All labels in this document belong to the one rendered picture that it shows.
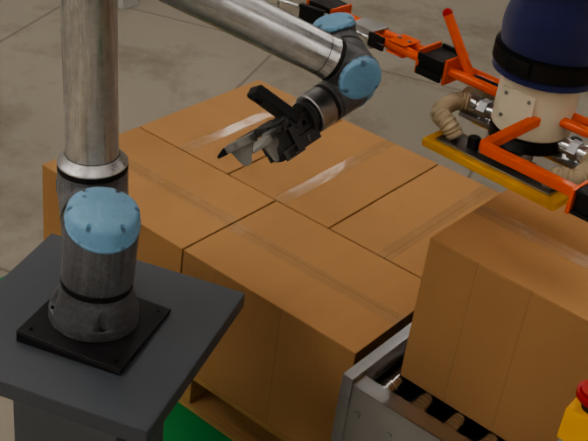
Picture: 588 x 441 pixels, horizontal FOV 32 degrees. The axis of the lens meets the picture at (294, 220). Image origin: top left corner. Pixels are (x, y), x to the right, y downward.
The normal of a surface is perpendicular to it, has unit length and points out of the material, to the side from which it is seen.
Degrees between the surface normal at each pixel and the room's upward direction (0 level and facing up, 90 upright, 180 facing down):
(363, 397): 90
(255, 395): 90
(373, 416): 90
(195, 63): 0
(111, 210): 6
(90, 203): 6
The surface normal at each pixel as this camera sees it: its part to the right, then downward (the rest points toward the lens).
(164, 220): 0.11, -0.84
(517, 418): -0.65, 0.34
